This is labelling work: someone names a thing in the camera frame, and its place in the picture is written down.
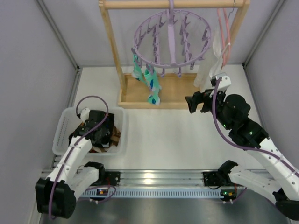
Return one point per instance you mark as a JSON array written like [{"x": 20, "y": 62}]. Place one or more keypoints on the mint green sock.
[
  {"x": 137, "y": 71},
  {"x": 154, "y": 86}
]

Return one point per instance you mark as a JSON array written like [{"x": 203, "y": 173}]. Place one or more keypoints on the pink clothes hanger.
[{"x": 226, "y": 40}]

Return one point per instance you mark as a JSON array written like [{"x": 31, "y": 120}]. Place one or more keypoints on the wooden clothes rack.
[{"x": 174, "y": 88}]

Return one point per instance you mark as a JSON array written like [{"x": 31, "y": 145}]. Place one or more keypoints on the white hanging cloth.
[{"x": 211, "y": 63}]

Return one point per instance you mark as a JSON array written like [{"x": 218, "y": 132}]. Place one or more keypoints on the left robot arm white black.
[{"x": 58, "y": 193}]

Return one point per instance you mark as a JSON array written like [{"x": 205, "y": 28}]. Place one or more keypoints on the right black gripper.
[{"x": 201, "y": 102}]

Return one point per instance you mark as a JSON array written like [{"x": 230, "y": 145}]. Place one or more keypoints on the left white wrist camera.
[{"x": 84, "y": 114}]

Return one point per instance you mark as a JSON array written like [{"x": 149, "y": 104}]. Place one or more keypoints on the brown tan argyle sock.
[{"x": 115, "y": 137}]

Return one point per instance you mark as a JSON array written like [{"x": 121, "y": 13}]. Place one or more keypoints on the white plastic basket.
[{"x": 69, "y": 121}]

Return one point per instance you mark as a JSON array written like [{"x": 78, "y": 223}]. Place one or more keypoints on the purple round clip hanger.
[{"x": 154, "y": 23}]

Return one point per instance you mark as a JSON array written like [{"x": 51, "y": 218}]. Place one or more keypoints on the brown tan striped sock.
[{"x": 100, "y": 149}]

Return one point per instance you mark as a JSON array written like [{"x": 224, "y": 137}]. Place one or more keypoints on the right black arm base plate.
[{"x": 217, "y": 179}]

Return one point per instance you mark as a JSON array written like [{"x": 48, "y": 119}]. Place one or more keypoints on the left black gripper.
[{"x": 105, "y": 134}]

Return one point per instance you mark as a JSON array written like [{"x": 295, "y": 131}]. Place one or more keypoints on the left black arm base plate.
[{"x": 108, "y": 178}]

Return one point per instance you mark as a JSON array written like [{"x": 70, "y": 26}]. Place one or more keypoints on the black blue sock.
[{"x": 108, "y": 126}]

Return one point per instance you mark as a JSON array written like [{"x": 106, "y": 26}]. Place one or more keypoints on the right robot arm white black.
[{"x": 231, "y": 119}]

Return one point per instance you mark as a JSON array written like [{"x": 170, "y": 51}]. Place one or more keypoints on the aluminium rail frame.
[{"x": 147, "y": 179}]

